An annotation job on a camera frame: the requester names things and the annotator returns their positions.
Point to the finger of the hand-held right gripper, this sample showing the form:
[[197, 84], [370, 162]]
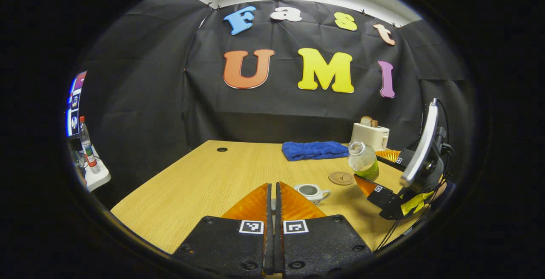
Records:
[[406, 157], [385, 200]]

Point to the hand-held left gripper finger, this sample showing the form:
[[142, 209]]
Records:
[[268, 249], [278, 249]]

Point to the green label water bottle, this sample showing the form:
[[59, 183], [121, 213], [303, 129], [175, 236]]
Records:
[[362, 162]]

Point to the round brown coaster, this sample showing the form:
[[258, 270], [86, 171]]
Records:
[[340, 178]]

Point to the white ceramic teacup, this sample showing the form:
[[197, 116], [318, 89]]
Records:
[[317, 197]]

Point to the red cap plastic bottle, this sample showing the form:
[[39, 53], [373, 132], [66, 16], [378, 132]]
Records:
[[88, 151]]

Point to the white toaster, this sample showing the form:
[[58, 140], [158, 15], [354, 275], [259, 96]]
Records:
[[370, 136]]

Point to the toast slice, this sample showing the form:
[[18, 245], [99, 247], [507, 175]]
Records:
[[368, 121]]

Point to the blue towel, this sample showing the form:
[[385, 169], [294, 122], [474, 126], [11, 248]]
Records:
[[313, 150]]

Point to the white side table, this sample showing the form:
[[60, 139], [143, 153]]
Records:
[[100, 179]]

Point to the black backdrop cloth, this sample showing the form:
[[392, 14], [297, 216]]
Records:
[[149, 79]]

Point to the computer monitor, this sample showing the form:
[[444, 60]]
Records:
[[74, 108]]

